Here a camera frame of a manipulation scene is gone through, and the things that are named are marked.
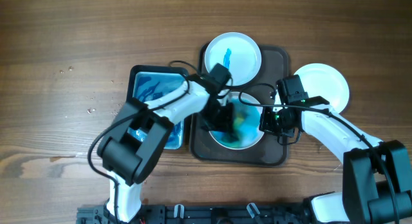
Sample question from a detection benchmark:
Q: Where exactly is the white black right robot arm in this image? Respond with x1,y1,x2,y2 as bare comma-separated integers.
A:
259,97,411,223

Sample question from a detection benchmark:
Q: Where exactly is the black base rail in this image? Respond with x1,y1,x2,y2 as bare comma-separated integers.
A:
75,201,323,224

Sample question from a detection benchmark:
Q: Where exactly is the dark brown serving tray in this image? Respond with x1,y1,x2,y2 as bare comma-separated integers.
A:
189,45,290,167

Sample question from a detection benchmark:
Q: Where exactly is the black basin with blue water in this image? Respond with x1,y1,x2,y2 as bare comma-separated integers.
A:
126,65,189,150

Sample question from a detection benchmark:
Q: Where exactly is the white plate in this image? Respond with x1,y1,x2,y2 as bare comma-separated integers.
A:
294,63,350,113
209,91,264,150
203,32,262,86

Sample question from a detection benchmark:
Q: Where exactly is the green yellow sponge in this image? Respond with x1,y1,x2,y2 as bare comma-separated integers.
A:
230,112,250,138

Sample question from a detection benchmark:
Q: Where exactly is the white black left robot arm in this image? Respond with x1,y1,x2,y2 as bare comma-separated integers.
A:
89,74,234,223

